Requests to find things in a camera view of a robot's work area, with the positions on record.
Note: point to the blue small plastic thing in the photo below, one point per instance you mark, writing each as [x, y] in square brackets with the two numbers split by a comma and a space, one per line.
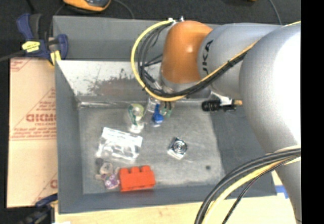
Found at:
[157, 117]

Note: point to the clear glass with green print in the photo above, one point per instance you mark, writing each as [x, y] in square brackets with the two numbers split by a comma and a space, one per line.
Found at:
[136, 114]

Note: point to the silver square metal thing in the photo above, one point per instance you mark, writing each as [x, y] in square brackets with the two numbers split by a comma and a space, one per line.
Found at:
[177, 147]

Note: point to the clear plastic bag black parts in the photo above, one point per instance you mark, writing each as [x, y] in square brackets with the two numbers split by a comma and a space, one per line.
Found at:
[119, 145]

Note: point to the grey metal bin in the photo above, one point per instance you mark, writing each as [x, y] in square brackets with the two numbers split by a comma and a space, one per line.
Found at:
[192, 167]

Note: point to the red toy building block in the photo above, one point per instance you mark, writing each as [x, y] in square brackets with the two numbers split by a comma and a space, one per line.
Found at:
[136, 179]

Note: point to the purple and white small toy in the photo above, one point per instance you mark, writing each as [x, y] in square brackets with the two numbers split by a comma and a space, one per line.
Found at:
[111, 181]

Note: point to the brown cardboard board red print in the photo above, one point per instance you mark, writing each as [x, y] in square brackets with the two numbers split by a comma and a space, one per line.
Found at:
[30, 162]

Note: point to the black cylinder on white bracket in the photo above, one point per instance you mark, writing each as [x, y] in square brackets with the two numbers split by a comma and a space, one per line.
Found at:
[211, 105]

